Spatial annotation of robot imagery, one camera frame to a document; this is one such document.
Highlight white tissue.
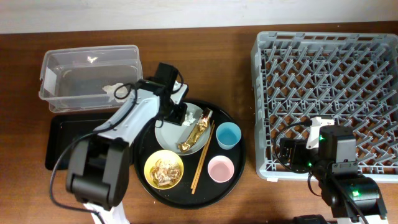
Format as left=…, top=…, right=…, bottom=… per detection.
left=183, top=112, right=196, bottom=126

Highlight gold snack wrapper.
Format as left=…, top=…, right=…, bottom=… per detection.
left=177, top=108, right=213, bottom=153

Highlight yellow bowl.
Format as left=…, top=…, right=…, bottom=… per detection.
left=144, top=150, right=184, bottom=190

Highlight food scraps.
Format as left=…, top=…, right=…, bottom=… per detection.
left=150, top=159, right=182, bottom=187

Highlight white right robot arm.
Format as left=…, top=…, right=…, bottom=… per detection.
left=277, top=134, right=388, bottom=223

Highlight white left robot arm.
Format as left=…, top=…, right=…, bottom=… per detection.
left=66, top=80, right=188, bottom=223

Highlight grey dishwasher rack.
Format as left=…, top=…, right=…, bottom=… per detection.
left=251, top=31, right=397, bottom=183

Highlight clear plastic waste bin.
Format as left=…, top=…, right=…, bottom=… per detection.
left=39, top=45, right=143, bottom=113

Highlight grey round plate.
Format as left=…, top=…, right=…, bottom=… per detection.
left=154, top=103, right=211, bottom=156

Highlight wooden chopstick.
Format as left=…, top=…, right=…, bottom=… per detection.
left=190, top=120, right=215, bottom=189
left=191, top=124, right=216, bottom=195

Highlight round black serving tray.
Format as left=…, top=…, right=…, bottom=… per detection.
left=134, top=99, right=247, bottom=210

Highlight blue plastic cup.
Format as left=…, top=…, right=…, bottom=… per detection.
left=216, top=122, right=242, bottom=150

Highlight pink plastic cup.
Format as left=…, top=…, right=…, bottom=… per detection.
left=208, top=156, right=234, bottom=183

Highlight black rectangular tray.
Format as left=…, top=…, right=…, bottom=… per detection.
left=44, top=112, right=114, bottom=170

